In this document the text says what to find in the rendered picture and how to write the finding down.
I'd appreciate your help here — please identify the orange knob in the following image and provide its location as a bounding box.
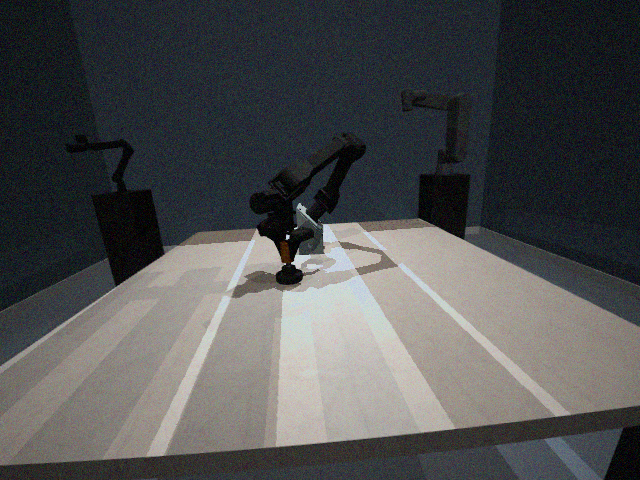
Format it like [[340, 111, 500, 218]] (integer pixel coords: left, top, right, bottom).
[[280, 241, 294, 263]]

